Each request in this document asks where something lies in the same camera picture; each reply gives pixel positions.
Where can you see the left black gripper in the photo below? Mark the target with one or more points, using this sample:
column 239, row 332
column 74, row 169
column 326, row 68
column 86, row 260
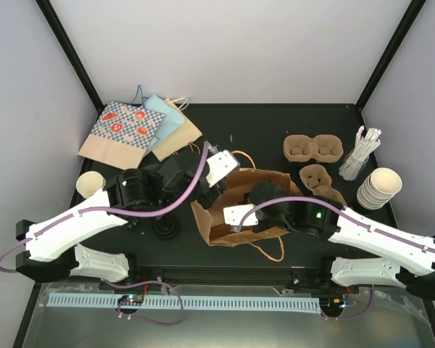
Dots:
column 208, row 200

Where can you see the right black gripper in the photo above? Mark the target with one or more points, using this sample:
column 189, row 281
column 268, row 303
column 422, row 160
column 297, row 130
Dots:
column 258, row 230

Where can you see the brown paper bag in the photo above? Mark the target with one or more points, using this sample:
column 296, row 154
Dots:
column 245, row 186

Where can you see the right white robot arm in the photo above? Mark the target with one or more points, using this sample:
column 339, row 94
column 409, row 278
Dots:
column 399, row 258

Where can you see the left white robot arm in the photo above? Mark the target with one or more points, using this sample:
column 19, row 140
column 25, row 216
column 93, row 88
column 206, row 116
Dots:
column 54, row 249

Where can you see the near black lid stack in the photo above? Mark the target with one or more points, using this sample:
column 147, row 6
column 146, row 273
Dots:
column 165, row 227

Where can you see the near pulp cup carrier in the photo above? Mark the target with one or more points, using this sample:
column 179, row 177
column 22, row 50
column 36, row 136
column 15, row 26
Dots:
column 316, row 179

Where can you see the pulp cup carrier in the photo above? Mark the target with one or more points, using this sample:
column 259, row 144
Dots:
column 325, row 148
column 316, row 179

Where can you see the tan paper bag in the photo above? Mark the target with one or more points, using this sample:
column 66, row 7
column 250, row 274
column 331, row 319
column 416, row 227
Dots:
column 184, row 135

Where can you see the far pulp cup carrier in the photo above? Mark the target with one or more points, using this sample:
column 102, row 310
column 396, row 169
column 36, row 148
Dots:
column 325, row 148

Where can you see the blue checkered paper bag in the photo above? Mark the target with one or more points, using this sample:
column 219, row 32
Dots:
column 121, row 136

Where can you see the light blue paper bag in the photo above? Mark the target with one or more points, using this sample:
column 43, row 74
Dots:
column 172, row 120

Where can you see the right paper cup stack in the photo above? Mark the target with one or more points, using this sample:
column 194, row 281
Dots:
column 379, row 188

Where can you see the paper cup stack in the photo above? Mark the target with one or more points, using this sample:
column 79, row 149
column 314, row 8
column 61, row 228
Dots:
column 89, row 183
column 379, row 188

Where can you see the white straws in holder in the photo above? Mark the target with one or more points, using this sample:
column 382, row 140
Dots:
column 365, row 144

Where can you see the left paper cup stack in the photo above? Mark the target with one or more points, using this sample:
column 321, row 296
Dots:
column 89, row 183

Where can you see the small circuit board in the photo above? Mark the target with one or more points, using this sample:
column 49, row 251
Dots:
column 130, row 299

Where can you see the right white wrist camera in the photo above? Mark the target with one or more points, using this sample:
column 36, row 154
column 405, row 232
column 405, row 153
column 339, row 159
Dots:
column 237, row 217

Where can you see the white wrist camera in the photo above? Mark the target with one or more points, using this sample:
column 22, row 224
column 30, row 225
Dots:
column 220, row 165
column 237, row 217

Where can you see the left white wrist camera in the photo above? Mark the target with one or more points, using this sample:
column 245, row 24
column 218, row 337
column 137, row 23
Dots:
column 220, row 165

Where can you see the light blue cable duct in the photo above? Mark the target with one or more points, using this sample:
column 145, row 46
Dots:
column 211, row 303

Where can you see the right black frame post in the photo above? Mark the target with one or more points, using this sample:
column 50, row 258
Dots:
column 409, row 17

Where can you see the black frame post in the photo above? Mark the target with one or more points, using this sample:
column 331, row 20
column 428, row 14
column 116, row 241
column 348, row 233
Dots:
column 409, row 17
column 57, row 28

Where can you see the left black frame post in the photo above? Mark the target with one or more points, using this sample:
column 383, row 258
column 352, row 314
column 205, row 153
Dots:
column 57, row 28

